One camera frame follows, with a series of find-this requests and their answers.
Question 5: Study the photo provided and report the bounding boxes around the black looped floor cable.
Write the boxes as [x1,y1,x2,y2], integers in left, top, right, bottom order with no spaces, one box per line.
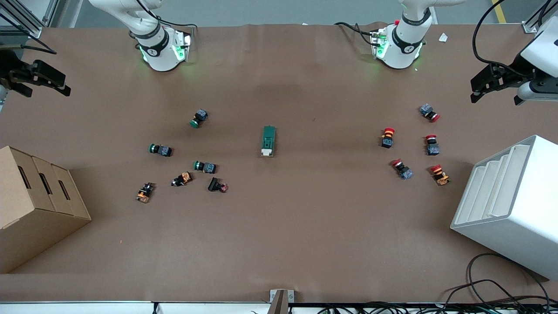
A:
[445,253,552,306]

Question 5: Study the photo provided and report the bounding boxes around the orange-bodied black push button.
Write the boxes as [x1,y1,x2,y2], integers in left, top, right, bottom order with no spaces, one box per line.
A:
[135,182,155,204]
[171,171,193,188]

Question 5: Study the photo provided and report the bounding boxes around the brown cardboard box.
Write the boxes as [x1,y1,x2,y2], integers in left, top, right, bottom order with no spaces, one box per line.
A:
[0,145,92,274]

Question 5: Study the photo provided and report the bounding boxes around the green load switch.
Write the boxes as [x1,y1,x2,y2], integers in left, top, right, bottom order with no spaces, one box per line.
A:
[261,126,277,157]

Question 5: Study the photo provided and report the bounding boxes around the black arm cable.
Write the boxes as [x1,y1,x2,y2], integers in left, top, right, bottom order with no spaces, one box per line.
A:
[0,12,58,55]
[473,0,524,72]

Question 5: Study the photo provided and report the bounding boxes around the metal table edge bracket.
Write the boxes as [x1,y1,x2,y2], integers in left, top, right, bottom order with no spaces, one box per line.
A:
[269,289,295,314]

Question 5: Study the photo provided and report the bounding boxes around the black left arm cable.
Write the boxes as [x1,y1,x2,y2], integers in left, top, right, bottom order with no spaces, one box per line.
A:
[473,0,524,72]

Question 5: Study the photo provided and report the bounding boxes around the red mushroom button orange body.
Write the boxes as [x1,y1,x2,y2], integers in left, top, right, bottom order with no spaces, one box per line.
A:
[430,164,450,186]

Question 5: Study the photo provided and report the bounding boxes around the aluminium frame profile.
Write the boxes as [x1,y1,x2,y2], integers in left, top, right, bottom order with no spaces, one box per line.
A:
[0,0,59,39]
[522,0,558,34]

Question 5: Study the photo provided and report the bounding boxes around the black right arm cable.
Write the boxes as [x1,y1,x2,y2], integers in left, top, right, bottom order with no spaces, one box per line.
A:
[0,12,58,55]

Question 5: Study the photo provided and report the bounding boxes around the white stepped plastic rack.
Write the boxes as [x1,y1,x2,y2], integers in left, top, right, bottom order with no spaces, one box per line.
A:
[450,135,558,281]

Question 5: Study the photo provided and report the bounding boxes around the black cable bundle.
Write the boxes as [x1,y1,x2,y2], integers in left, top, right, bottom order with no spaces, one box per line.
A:
[318,300,558,314]

